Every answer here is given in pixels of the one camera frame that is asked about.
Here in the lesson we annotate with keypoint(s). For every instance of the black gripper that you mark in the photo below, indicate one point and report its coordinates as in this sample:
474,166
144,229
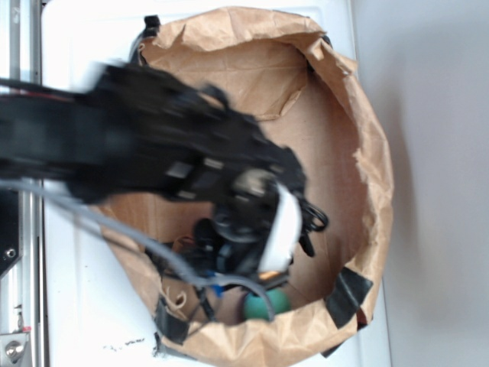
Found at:
232,241

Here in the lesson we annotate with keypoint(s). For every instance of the green ball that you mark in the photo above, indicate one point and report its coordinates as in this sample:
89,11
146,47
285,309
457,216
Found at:
254,307

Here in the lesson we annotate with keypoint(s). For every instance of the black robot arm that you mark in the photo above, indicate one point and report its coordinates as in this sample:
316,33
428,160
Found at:
142,130

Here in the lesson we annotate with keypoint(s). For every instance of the brown paper bag tray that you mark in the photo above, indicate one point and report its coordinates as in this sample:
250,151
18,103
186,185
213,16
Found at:
278,67

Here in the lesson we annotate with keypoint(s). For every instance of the white wrist camera band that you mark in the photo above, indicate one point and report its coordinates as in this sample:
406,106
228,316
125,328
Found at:
284,233

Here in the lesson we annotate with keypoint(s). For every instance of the black bracket on rail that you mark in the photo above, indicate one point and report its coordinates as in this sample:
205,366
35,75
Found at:
9,230

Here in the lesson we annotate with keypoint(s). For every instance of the aluminium rail frame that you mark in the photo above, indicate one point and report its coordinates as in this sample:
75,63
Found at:
24,340

